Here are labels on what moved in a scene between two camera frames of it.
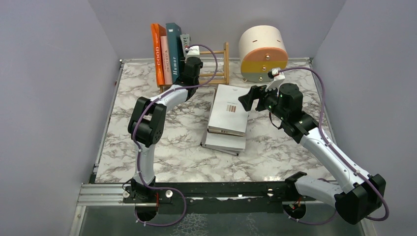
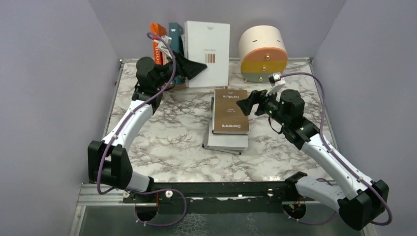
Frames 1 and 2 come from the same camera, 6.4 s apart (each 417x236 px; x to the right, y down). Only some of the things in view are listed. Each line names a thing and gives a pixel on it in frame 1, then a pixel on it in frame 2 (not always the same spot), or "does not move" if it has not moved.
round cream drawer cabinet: (262, 48) does not move
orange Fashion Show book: (158, 31) does not move
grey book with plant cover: (185, 42) does not move
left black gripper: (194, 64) -> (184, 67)
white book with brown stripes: (228, 115) -> (208, 43)
